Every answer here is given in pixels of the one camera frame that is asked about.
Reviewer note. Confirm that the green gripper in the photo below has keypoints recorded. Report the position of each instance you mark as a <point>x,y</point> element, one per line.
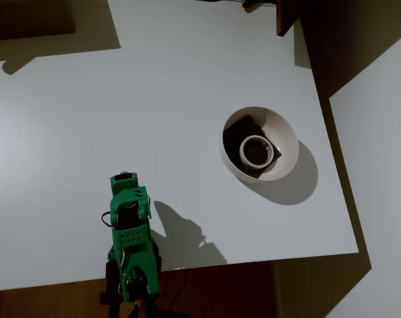
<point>124,179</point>

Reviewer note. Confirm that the white masking tape roll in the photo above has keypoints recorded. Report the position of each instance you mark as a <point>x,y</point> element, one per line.
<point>245,159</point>

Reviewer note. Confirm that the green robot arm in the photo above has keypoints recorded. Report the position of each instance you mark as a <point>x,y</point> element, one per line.
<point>134,242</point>

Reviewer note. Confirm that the black pad in bowl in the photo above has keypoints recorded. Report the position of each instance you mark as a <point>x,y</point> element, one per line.
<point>235,132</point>

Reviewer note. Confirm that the beige round bowl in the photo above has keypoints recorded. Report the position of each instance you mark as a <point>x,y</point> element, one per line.
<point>286,139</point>

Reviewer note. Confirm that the dark furniture block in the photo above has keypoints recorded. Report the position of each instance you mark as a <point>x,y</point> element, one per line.
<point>28,16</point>

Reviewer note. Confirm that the brown wooden furniture panel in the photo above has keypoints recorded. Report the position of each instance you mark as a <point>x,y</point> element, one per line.
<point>286,16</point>

